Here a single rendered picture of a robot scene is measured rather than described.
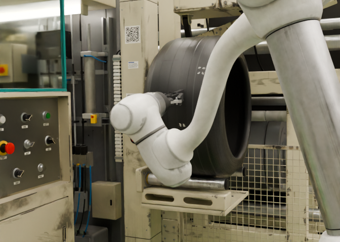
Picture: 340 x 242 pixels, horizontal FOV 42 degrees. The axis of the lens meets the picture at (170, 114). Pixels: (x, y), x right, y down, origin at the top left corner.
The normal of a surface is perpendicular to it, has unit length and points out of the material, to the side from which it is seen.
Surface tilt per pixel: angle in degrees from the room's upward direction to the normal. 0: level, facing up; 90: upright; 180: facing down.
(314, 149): 94
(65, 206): 90
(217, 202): 90
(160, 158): 97
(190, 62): 53
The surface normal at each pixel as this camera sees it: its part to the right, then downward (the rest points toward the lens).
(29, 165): 0.91, 0.00
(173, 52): -0.28, -0.71
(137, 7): -0.40, 0.05
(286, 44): -0.63, 0.07
